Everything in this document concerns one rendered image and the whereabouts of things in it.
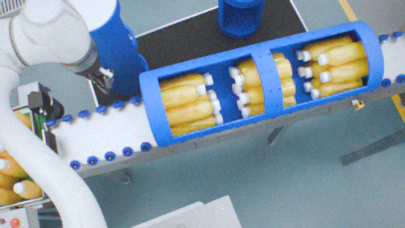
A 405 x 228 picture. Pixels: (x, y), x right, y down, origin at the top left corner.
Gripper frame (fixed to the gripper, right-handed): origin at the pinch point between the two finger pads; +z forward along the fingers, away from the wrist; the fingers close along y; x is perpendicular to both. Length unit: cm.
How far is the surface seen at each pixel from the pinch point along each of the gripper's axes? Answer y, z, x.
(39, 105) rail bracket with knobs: 43, 49, 9
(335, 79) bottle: -64, 37, -42
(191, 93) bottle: -17.0, 30.6, -14.9
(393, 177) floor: -142, 150, -44
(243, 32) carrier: -13, 133, -95
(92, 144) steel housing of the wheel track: 17, 56, 14
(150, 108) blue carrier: -7.3, 26.1, -3.8
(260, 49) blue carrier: -34, 28, -38
